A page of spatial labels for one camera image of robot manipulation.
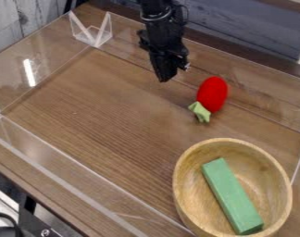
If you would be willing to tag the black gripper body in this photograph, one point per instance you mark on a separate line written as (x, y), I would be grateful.
(174, 48)

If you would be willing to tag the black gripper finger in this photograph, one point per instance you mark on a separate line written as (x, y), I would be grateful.
(155, 62)
(170, 68)

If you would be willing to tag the red plush radish green leaves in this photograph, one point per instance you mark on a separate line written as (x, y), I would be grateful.
(210, 98)

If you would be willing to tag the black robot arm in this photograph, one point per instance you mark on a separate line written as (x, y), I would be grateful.
(165, 20)

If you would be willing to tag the wooden bowl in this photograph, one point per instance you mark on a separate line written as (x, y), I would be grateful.
(262, 178)

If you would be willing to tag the green rectangular block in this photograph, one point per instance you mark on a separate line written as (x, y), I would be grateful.
(240, 210)

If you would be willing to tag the clear acrylic corner bracket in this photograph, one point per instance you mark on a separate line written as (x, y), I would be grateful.
(94, 36)

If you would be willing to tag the clear acrylic enclosure wall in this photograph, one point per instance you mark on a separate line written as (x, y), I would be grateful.
(93, 129)

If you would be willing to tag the black metal table frame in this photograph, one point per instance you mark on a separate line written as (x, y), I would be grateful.
(39, 222)

